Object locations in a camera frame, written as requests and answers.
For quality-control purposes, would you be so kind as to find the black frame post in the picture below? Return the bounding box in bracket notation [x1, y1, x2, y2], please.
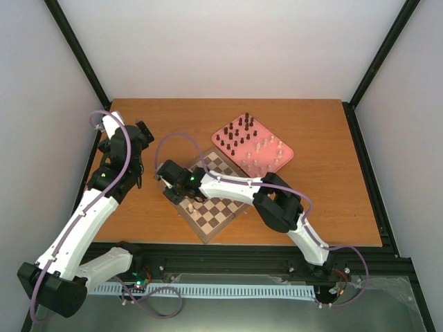
[44, 0, 111, 111]
[349, 0, 421, 111]

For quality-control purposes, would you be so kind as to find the black frame post right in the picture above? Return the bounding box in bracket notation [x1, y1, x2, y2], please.
[349, 0, 421, 111]

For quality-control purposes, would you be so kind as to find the wooden chessboard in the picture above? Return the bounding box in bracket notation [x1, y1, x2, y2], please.
[173, 147, 248, 243]

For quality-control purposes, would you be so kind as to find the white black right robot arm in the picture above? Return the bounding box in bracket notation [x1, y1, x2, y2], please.
[155, 160, 334, 279]

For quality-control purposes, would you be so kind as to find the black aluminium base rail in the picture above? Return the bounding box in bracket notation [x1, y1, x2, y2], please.
[136, 243, 417, 285]

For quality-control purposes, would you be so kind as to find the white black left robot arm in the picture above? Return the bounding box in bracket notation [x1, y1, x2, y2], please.
[17, 111, 154, 324]

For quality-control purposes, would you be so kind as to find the black frame post left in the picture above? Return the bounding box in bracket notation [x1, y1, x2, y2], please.
[44, 0, 111, 111]

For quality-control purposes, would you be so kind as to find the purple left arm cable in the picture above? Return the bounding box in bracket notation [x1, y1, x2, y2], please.
[29, 109, 133, 323]

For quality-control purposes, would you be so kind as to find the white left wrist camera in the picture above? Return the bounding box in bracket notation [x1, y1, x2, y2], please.
[102, 111, 125, 139]

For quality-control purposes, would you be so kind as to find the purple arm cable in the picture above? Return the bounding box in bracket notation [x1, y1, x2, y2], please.
[29, 109, 133, 323]
[154, 132, 370, 308]

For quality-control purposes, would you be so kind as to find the light blue cable duct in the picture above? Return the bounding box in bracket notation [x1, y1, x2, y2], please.
[86, 282, 316, 300]

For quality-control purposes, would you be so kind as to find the pink plastic tray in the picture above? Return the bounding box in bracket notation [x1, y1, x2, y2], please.
[211, 113, 295, 182]

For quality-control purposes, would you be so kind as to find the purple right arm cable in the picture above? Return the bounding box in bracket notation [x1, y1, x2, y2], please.
[154, 132, 370, 308]

